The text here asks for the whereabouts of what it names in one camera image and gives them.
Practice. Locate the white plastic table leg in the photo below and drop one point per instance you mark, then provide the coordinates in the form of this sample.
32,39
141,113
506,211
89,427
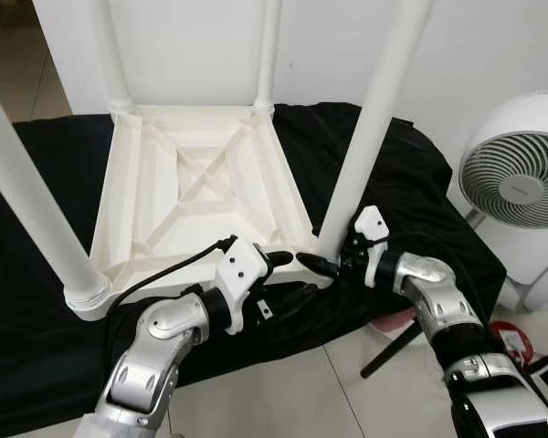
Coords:
374,109
267,55
27,201
110,55

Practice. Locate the red floor object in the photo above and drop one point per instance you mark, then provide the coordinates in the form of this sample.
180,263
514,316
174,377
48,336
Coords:
510,339

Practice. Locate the white standing fan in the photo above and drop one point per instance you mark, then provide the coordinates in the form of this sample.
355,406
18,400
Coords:
516,173

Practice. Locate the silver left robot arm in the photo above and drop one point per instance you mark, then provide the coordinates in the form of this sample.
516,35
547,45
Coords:
155,347

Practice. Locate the black table cloth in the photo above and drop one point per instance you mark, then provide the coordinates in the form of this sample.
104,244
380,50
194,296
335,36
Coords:
420,210

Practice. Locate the pink white round stool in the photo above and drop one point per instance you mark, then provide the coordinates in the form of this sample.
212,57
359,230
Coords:
393,319

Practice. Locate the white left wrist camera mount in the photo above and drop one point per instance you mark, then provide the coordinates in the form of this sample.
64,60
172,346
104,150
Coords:
237,269

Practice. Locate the white plastic children table top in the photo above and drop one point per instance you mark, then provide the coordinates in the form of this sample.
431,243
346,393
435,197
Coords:
210,228

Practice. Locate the black metal stand pole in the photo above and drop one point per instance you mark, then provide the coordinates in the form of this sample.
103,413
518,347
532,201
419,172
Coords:
391,350

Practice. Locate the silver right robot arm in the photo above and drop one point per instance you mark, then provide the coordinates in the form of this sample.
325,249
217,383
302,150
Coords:
429,283

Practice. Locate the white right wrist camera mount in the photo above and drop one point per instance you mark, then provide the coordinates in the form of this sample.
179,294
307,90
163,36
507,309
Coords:
370,228

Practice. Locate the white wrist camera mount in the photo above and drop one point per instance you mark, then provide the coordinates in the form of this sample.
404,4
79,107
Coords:
370,228
237,269

